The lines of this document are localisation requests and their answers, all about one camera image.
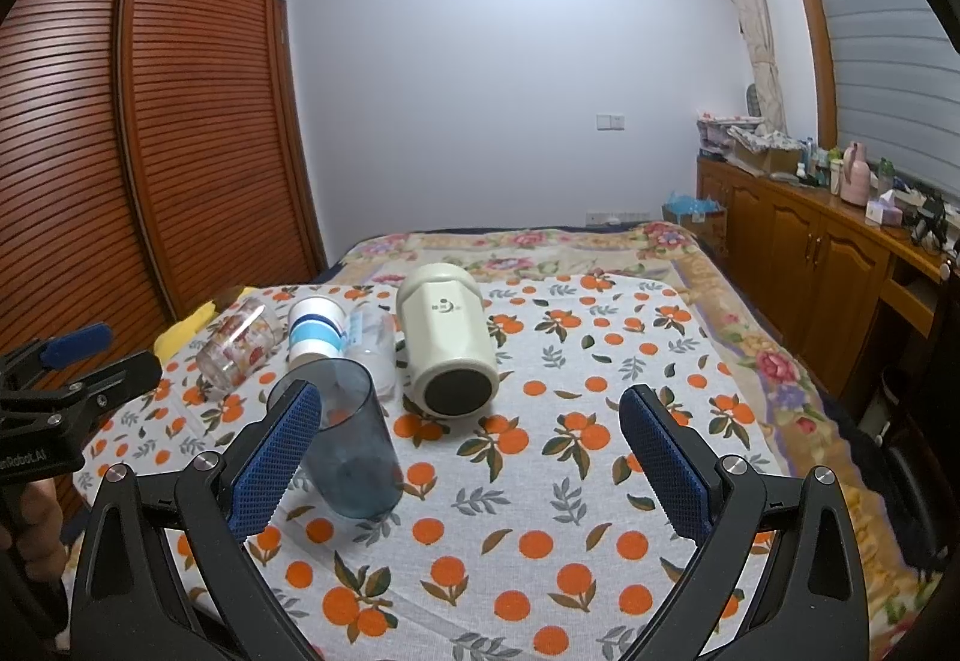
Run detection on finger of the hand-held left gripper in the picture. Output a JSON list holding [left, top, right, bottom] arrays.
[[46, 350, 164, 435], [0, 322, 115, 393]]

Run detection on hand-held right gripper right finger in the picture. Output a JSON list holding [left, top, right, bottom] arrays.
[[616, 385, 875, 661]]

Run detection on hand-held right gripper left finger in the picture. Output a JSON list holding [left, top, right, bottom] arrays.
[[71, 382, 323, 661]]

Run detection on blue translucent cup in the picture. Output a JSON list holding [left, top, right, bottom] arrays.
[[268, 361, 407, 522]]

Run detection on printed glass cup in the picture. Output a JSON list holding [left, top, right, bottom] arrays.
[[196, 298, 288, 393]]

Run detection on white cup with blue band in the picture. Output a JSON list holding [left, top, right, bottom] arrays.
[[287, 295, 353, 366]]

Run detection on clear plastic cup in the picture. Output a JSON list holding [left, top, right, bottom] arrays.
[[345, 308, 399, 404]]

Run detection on cream ribbed cup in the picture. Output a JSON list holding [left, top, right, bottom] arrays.
[[395, 262, 502, 420]]

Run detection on person's left hand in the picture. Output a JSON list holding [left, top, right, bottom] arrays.
[[15, 479, 67, 585]]

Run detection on yellow pillow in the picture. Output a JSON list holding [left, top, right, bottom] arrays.
[[154, 286, 253, 356]]

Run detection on orange print tablecloth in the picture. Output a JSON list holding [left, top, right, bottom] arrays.
[[64, 271, 785, 661]]

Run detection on floral blanket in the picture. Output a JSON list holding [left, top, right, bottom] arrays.
[[315, 222, 932, 661]]

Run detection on cardboard box with blue bag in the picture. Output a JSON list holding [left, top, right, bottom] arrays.
[[661, 190, 728, 259]]

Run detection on wooden cabinet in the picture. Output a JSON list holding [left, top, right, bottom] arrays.
[[696, 155, 960, 401]]

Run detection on brown slatted wardrobe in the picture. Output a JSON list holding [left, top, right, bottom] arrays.
[[0, 0, 328, 528]]

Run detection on pile of floral boxes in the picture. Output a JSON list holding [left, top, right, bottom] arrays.
[[696, 112, 803, 176]]

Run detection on pink tissue box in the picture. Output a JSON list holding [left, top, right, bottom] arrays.
[[864, 192, 905, 226]]

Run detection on group of small bottles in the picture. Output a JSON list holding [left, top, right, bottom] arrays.
[[798, 136, 844, 194]]

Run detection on pink thermos jug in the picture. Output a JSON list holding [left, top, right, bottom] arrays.
[[840, 142, 872, 207]]

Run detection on black gadget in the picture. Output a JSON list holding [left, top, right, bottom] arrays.
[[910, 192, 950, 251]]

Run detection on beige curtain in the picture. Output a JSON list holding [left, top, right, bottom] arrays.
[[701, 0, 788, 142]]

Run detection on grey window blind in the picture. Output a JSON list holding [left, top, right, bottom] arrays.
[[791, 0, 960, 199]]

